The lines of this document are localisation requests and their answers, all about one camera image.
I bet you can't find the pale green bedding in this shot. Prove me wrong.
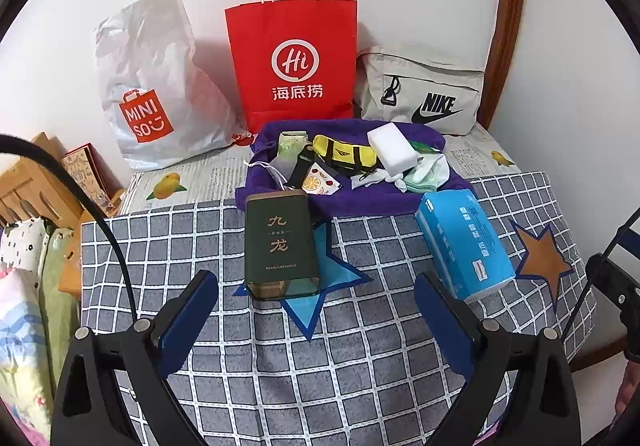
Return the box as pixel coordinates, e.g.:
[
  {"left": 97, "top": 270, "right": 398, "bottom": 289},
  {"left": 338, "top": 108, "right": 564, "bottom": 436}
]
[{"left": 39, "top": 226, "right": 84, "bottom": 392}]

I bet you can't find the purple towel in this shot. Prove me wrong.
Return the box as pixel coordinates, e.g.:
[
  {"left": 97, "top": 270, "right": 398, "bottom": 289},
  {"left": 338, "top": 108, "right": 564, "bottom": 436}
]
[{"left": 243, "top": 118, "right": 479, "bottom": 220}]

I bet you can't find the grey checked blanket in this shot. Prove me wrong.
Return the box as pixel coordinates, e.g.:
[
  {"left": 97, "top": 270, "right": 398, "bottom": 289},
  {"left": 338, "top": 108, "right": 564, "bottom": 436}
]
[{"left": 79, "top": 169, "right": 596, "bottom": 446}]

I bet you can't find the red paper shopping bag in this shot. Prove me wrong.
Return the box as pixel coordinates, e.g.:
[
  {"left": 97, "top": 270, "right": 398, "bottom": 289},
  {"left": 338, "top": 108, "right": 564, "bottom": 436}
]
[{"left": 224, "top": 0, "right": 359, "bottom": 135}]

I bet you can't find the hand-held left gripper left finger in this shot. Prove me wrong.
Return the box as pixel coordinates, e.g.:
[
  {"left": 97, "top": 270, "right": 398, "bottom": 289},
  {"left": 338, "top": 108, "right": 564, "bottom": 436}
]
[{"left": 50, "top": 269, "right": 220, "bottom": 446}]

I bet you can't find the black cable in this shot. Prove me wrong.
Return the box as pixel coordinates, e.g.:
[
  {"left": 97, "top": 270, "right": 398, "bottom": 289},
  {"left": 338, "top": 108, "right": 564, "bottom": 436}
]
[
  {"left": 0, "top": 133, "right": 139, "bottom": 328},
  {"left": 562, "top": 208, "right": 640, "bottom": 342}
]

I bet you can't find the fruit print bed sheet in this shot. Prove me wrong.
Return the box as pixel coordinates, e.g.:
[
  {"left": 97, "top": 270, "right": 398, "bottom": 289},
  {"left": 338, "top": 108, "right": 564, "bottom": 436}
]
[{"left": 117, "top": 121, "right": 519, "bottom": 217}]

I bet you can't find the light wooden furniture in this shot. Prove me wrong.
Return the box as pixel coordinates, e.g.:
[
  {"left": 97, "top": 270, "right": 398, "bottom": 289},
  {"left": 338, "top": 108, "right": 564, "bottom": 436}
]
[{"left": 0, "top": 131, "right": 126, "bottom": 300}]

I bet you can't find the white plastic shopping bag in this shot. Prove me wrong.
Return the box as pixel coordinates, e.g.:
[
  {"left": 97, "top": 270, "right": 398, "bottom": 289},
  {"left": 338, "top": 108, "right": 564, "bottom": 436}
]
[{"left": 92, "top": 0, "right": 246, "bottom": 172}]

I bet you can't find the person's right hand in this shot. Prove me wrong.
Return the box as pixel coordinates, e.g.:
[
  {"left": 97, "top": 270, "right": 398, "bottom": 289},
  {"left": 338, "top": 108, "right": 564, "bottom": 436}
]
[{"left": 615, "top": 360, "right": 640, "bottom": 428}]

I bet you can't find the mint green cloth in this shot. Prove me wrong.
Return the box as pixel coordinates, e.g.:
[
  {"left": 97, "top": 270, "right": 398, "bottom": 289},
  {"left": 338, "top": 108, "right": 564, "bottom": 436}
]
[{"left": 400, "top": 161, "right": 452, "bottom": 195}]

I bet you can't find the grey waist bag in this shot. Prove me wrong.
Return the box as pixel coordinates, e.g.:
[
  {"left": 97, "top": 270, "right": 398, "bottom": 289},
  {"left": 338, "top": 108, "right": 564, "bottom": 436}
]
[{"left": 354, "top": 46, "right": 487, "bottom": 137}]

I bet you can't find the brown wooden door trim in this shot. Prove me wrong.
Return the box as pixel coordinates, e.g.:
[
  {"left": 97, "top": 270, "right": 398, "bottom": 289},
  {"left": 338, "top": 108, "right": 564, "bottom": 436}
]
[{"left": 482, "top": 0, "right": 529, "bottom": 132}]

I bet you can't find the small fruit-print packet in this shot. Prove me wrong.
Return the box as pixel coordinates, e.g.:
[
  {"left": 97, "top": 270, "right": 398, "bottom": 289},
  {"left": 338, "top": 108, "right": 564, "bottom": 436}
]
[{"left": 300, "top": 161, "right": 346, "bottom": 197}]

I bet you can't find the blue tissue pack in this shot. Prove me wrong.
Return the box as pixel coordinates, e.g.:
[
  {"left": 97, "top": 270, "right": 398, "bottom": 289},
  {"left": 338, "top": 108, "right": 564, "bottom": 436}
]
[{"left": 414, "top": 190, "right": 516, "bottom": 305}]

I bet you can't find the black watch band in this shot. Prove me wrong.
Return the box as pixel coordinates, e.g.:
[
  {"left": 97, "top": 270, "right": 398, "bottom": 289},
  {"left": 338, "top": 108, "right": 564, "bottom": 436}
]
[{"left": 286, "top": 143, "right": 317, "bottom": 190}]

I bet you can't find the dark green tea tin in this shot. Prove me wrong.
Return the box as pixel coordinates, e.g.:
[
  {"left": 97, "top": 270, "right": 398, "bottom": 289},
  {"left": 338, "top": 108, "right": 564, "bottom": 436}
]
[{"left": 244, "top": 190, "right": 322, "bottom": 302}]

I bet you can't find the white dotted pillow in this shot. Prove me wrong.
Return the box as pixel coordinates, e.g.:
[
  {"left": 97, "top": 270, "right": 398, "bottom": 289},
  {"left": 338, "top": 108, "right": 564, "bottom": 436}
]
[{"left": 0, "top": 217, "right": 49, "bottom": 277}]

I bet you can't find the yellow mesh pouch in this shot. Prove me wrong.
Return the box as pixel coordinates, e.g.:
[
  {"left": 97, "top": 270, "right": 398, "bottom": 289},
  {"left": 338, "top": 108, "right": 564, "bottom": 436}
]
[{"left": 312, "top": 135, "right": 379, "bottom": 177}]

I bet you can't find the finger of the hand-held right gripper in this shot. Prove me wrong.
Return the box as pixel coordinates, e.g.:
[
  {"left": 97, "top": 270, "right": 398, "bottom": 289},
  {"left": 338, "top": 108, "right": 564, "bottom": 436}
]
[{"left": 585, "top": 252, "right": 633, "bottom": 313}]

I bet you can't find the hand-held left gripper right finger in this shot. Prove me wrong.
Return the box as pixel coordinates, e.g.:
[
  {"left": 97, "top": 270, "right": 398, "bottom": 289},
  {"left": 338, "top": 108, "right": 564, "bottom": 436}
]
[{"left": 414, "top": 271, "right": 581, "bottom": 446}]

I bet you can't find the mesh bag with green packet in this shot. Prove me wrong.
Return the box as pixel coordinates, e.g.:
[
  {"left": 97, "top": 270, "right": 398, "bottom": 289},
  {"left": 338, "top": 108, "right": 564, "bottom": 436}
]
[{"left": 245, "top": 130, "right": 309, "bottom": 190}]

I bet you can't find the white sponge block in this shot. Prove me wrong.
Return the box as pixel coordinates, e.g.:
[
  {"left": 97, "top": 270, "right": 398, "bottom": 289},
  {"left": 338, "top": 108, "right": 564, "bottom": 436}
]
[{"left": 367, "top": 122, "right": 422, "bottom": 176}]

